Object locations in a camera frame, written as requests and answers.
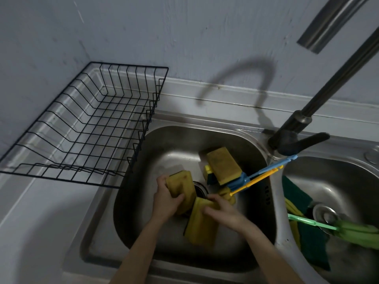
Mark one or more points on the person's right hand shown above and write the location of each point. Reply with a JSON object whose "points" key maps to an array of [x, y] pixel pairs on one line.
{"points": [[231, 215]]}

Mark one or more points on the person's left hand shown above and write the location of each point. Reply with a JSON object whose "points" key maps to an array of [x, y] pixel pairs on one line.
{"points": [[162, 204]]}

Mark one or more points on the person's left thumb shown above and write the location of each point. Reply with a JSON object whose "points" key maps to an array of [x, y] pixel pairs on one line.
{"points": [[178, 199]]}

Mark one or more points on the person's right thumb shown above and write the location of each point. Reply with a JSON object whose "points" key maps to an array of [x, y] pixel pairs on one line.
{"points": [[210, 212]]}

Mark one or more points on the small yellow sponge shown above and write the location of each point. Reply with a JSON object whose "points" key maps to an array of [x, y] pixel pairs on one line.
{"points": [[185, 183]]}

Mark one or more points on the large yellow sponge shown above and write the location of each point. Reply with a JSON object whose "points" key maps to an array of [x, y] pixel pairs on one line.
{"points": [[201, 227]]}

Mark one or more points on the person's left forearm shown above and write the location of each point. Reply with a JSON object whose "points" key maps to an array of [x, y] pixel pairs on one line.
{"points": [[139, 251]]}

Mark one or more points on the person's right forearm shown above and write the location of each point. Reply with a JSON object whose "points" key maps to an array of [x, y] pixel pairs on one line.
{"points": [[269, 257]]}

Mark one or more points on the stainless steel double sink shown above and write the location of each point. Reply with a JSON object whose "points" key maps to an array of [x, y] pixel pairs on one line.
{"points": [[165, 144]]}

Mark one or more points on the green and yellow scouring pad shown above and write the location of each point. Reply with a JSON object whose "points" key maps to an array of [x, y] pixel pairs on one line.
{"points": [[296, 195], [313, 245]]}

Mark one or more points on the metal sink strainer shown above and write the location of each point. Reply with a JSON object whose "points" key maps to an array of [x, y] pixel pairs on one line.
{"points": [[324, 214]]}

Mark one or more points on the dark metal faucet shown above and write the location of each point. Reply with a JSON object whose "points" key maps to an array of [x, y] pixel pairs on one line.
{"points": [[296, 136]]}

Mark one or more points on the round metal sink hole cap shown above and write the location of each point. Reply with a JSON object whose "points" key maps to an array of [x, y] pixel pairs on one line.
{"points": [[372, 156]]}

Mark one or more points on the metal wall rail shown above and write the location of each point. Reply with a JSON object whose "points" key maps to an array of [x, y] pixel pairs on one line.
{"points": [[328, 23]]}

